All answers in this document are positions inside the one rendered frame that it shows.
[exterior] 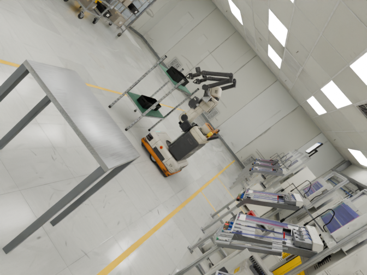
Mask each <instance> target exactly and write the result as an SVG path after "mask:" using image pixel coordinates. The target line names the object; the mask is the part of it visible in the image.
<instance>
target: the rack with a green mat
mask: <svg viewBox="0 0 367 275"><path fill-rule="evenodd" d="M166 58H167V56H166V55H165V56H164V57H163V58H161V59H160V60H159V61H158V62H157V63H156V64H155V65H154V66H153V67H152V68H150V69H149V70H148V71H147V72H146V73H145V74H144V75H143V76H142V77H140V78H139V79H138V80H137V81H136V82H135V83H134V84H132V85H131V86H130V87H129V88H128V89H127V90H126V91H125V92H123V93H122V94H121V95H120V96H119V97H118V98H117V99H116V100H115V101H114V102H112V103H111V104H110V105H109V106H108V107H109V108H111V107H112V106H113V105H114V104H115V103H117V102H118V101H119V100H120V99H121V98H122V97H123V96H124V95H125V94H126V95H127V97H128V98H129V99H130V101H131V102H132V103H133V105H134V106H135V107H136V109H135V110H134V112H136V111H137V110H138V111H139V113H140V114H141V116H140V117H138V118H137V119H136V120H135V121H134V122H133V123H132V124H130V125H129V126H128V127H127V128H126V129H125V131H127V130H128V129H129V128H131V127H132V126H133V125H134V124H136V123H137V121H139V120H140V119H141V118H143V117H149V118H158V119H160V120H159V121H158V122H157V123H156V124H154V125H153V126H152V127H151V128H150V129H148V131H151V129H153V128H154V127H155V126H156V125H157V124H159V123H160V122H161V121H163V120H164V119H165V118H166V117H167V116H168V115H170V114H171V113H172V112H173V111H174V110H176V109H177V108H178V107H179V106H180V105H181V104H183V103H184V102H185V101H186V100H187V99H188V98H190V97H191V96H192V95H194V94H195V93H196V92H197V91H198V90H199V88H197V89H196V90H195V91H194V92H192V93H190V92H189V90H188V89H187V88H186V86H185V87H184V86H182V85H181V84H182V83H183V82H184V81H185V79H183V80H181V81H180V82H179V83H177V82H175V81H173V79H172V78H171V77H170V76H169V74H168V73H167V72H166V71H167V70H168V69H167V68H165V67H164V66H162V65H160V63H161V62H162V61H163V60H165V59H166ZM157 66H158V67H159V69H160V70H161V71H162V73H163V74H164V75H165V77H166V78H167V79H168V81H167V82H166V83H165V84H164V85H163V86H162V87H161V88H159V89H158V90H157V91H156V92H155V93H154V94H153V95H151V96H150V97H151V98H152V97H153V96H154V95H156V94H157V93H158V92H159V91H160V90H161V89H162V88H164V87H165V86H166V85H167V84H168V83H171V84H172V86H173V88H172V89H171V90H170V91H169V92H168V93H166V94H165V95H164V96H163V97H162V98H161V99H160V100H158V101H157V102H156V103H154V104H153V105H152V106H151V107H150V108H149V109H143V108H142V107H141V105H140V104H139V103H138V101H137V99H138V98H139V97H140V96H141V95H138V94H135V93H132V92H129V91H130V90H131V89H132V88H133V87H134V86H135V85H136V84H138V83H139V82H140V81H141V80H142V79H143V78H144V77H145V76H146V75H148V74H149V73H150V72H151V71H152V70H154V69H155V68H156V67H157ZM175 89H176V90H178V91H180V92H182V93H185V94H187V95H188V97H187V98H185V99H184V100H183V101H182V102H181V103H179V104H178V105H177V106H176V107H174V108H173V109H172V110H171V111H170V112H169V113H167V114H166V115H165V116H163V115H162V114H161V113H160V111H159V110H157V111H154V110H152V109H153V108H154V107H155V106H156V105H158V104H159V103H160V102H161V101H162V100H163V99H164V98H166V97H167V96H168V95H169V94H170V93H171V92H173V91H174V90H175Z"/></svg>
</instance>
